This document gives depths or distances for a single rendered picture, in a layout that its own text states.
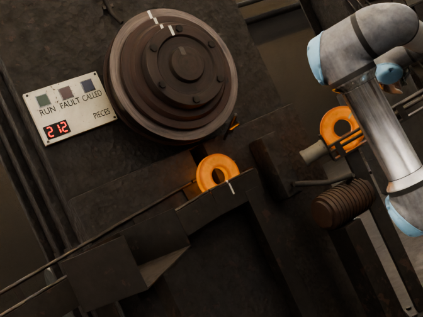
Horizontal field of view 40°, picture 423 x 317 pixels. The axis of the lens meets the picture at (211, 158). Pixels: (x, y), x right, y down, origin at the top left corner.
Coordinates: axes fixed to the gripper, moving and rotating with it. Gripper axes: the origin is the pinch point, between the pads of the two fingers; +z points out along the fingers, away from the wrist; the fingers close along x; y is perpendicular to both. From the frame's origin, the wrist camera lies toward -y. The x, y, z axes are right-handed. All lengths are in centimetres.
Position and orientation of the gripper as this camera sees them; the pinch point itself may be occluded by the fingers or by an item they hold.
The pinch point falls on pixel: (392, 90)
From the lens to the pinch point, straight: 209.5
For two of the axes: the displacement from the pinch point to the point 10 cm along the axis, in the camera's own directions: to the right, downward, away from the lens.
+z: 4.7, 4.5, 7.7
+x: 5.0, -8.5, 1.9
